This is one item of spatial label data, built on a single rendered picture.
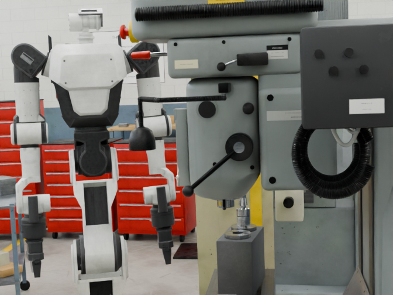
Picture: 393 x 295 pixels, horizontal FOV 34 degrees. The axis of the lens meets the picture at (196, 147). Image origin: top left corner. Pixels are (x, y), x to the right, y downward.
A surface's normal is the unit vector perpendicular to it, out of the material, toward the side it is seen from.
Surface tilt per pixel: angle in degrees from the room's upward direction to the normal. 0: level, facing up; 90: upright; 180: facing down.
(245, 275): 90
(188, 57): 90
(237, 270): 90
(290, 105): 90
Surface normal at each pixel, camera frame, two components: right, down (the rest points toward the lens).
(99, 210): 0.18, -0.07
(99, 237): 0.16, -0.31
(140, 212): -0.27, 0.11
